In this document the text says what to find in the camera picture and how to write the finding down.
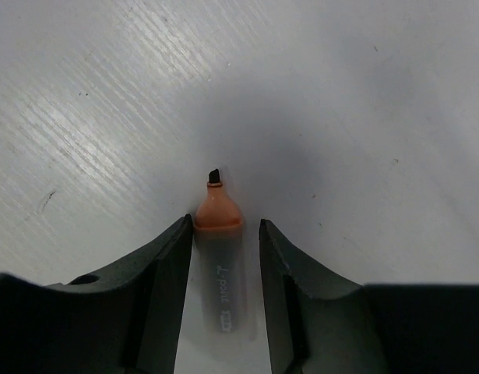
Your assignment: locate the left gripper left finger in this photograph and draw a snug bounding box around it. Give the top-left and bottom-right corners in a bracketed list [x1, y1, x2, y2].
[50, 215, 193, 373]

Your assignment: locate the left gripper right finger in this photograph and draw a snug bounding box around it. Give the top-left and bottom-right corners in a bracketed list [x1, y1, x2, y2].
[259, 220, 383, 373]

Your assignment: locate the orange marker pen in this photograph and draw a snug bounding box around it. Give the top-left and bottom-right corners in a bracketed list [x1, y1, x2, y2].
[194, 168, 249, 345]

